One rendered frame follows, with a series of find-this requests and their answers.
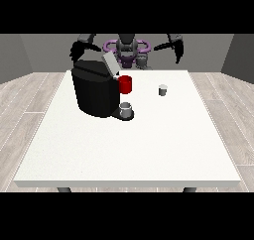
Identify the pale grey machine lid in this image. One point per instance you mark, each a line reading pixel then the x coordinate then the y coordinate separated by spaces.
pixel 111 62

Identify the dark table leg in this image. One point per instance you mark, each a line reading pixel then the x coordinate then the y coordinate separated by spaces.
pixel 190 189
pixel 64 189

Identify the black coffee machine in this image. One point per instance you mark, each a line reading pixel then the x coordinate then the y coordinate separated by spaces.
pixel 94 92

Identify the small grey coffee pod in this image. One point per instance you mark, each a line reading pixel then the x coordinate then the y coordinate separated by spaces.
pixel 162 90

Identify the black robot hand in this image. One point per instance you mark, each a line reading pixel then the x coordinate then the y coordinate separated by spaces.
pixel 175 47
pixel 79 49

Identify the red pod holder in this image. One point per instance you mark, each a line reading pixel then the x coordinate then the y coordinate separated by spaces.
pixel 125 84

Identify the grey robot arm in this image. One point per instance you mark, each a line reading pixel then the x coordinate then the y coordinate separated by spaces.
pixel 174 37
pixel 85 37

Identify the grey robot trunk purple rings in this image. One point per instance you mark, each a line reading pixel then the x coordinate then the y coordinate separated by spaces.
pixel 126 49

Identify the small grey cup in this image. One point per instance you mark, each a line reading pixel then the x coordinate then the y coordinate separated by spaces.
pixel 125 109

